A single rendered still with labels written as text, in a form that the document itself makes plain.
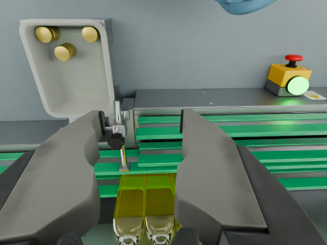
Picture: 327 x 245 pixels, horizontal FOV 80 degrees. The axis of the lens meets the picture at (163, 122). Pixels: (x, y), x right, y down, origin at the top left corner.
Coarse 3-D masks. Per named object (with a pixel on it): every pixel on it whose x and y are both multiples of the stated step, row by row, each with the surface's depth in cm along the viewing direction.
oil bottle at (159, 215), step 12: (156, 180) 43; (168, 180) 43; (156, 192) 40; (168, 192) 40; (156, 204) 38; (168, 204) 38; (156, 216) 36; (168, 216) 36; (156, 228) 34; (168, 228) 35
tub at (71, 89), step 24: (24, 24) 39; (48, 24) 39; (72, 24) 40; (96, 24) 40; (24, 48) 41; (48, 48) 48; (96, 48) 49; (48, 72) 48; (72, 72) 51; (96, 72) 52; (48, 96) 48; (72, 96) 55; (96, 96) 55
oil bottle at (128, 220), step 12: (120, 180) 44; (132, 180) 43; (144, 180) 44; (120, 192) 40; (132, 192) 40; (144, 192) 41; (120, 204) 38; (132, 204) 38; (144, 204) 40; (120, 216) 36; (132, 216) 36; (144, 216) 38; (120, 228) 34; (132, 228) 34; (144, 228) 37
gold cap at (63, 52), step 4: (64, 44) 46; (68, 44) 47; (72, 44) 48; (56, 48) 44; (60, 48) 44; (64, 48) 44; (68, 48) 45; (72, 48) 47; (56, 52) 45; (60, 52) 45; (64, 52) 45; (68, 52) 45; (72, 52) 46; (56, 56) 45; (60, 56) 45; (64, 56) 45; (68, 56) 45; (72, 56) 47; (64, 60) 46
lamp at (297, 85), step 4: (296, 76) 49; (300, 76) 49; (292, 80) 49; (296, 80) 48; (300, 80) 47; (304, 80) 47; (288, 84) 50; (292, 84) 48; (296, 84) 48; (300, 84) 47; (304, 84) 47; (308, 84) 48; (288, 88) 50; (292, 88) 48; (296, 88) 48; (300, 88) 48; (304, 88) 48; (292, 92) 49; (296, 92) 49; (300, 92) 49
